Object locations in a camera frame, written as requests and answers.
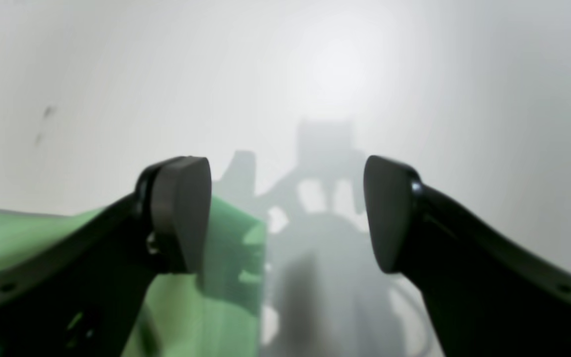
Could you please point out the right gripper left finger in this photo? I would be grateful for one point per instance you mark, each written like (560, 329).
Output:
(82, 296)

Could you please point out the light green T-shirt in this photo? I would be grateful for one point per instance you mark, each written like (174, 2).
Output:
(212, 313)

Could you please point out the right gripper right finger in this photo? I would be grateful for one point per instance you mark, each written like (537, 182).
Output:
(485, 295)

